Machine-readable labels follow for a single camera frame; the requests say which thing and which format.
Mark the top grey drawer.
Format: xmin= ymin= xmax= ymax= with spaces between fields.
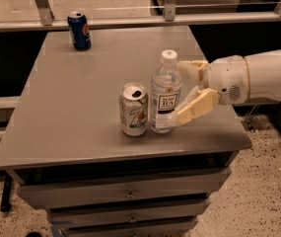
xmin=17 ymin=167 xmax=231 ymax=209

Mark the green white 7up can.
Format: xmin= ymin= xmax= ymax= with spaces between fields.
xmin=118 ymin=83 xmax=148 ymax=136

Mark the black stand leg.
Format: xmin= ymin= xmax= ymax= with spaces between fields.
xmin=0 ymin=175 xmax=12 ymax=212

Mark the grey metal rail frame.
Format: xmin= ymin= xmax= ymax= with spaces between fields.
xmin=0 ymin=12 xmax=281 ymax=33

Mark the metal upright bracket middle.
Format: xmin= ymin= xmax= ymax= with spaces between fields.
xmin=164 ymin=0 xmax=176 ymax=22

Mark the middle grey drawer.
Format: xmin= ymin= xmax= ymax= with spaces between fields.
xmin=48 ymin=199 xmax=210 ymax=228

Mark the grey drawer cabinet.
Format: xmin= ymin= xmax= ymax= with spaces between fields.
xmin=0 ymin=25 xmax=253 ymax=237

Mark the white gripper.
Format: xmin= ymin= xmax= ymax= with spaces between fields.
xmin=170 ymin=55 xmax=249 ymax=126

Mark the metal upright bracket left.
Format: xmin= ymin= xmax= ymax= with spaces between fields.
xmin=35 ymin=0 xmax=54 ymax=26

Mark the grey drawer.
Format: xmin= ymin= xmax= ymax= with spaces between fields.
xmin=48 ymin=199 xmax=210 ymax=228
xmin=17 ymin=167 xmax=231 ymax=209
xmin=64 ymin=217 xmax=196 ymax=237

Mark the clear plastic water bottle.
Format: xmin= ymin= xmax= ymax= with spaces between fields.
xmin=150 ymin=49 xmax=182 ymax=134

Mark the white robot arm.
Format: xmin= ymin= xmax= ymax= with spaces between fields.
xmin=168 ymin=49 xmax=281 ymax=127

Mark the blue pepsi can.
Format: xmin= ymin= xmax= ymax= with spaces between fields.
xmin=67 ymin=11 xmax=92 ymax=50

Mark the metal upright bracket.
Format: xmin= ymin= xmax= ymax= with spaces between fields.
xmin=35 ymin=0 xmax=54 ymax=26
xmin=164 ymin=0 xmax=176 ymax=22

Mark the bottom grey drawer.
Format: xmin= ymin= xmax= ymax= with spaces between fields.
xmin=64 ymin=217 xmax=196 ymax=237

